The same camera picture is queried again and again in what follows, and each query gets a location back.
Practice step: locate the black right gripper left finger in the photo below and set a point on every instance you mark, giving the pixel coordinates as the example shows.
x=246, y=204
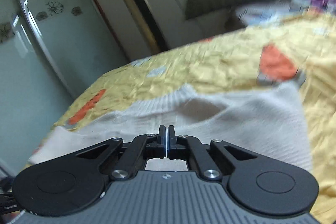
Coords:
x=156, y=144

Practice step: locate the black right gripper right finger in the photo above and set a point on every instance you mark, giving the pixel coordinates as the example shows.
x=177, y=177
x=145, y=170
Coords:
x=176, y=146

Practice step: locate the white knitted sweater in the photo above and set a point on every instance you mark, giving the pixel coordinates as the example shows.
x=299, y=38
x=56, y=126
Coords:
x=268, y=121

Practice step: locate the gold tower fan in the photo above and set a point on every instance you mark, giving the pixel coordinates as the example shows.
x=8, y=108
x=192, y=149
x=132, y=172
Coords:
x=147, y=25

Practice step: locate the glass sliding wardrobe door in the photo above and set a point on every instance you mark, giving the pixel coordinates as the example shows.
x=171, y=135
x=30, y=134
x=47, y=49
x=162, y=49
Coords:
x=51, y=52

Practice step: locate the patterned pillow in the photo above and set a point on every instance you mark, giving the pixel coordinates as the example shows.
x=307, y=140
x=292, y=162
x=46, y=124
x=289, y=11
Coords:
x=265, y=12

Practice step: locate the yellow floral bed quilt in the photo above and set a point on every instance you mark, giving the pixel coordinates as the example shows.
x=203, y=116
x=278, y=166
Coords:
x=300, y=48

